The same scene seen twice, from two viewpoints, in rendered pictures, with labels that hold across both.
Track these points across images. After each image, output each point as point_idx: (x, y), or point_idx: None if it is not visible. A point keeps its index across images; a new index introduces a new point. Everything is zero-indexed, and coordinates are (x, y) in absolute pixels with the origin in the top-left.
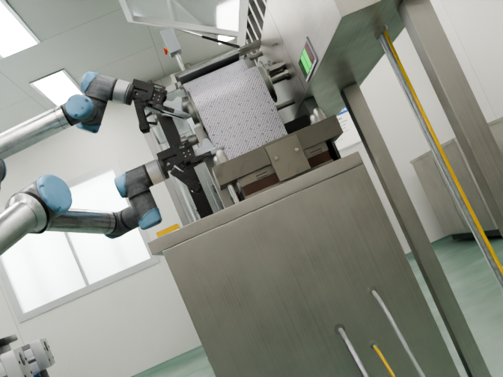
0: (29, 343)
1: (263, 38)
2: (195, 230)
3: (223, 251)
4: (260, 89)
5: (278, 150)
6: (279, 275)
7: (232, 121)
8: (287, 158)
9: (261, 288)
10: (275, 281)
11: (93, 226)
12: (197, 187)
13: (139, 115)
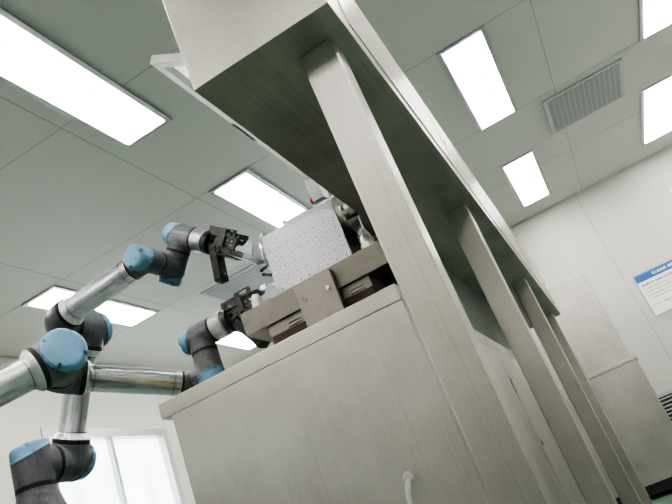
0: None
1: None
2: (206, 390)
3: (233, 417)
4: (330, 222)
5: (308, 290)
6: (294, 450)
7: (299, 262)
8: (317, 298)
9: (272, 466)
10: (289, 458)
11: (151, 386)
12: (258, 340)
13: (213, 264)
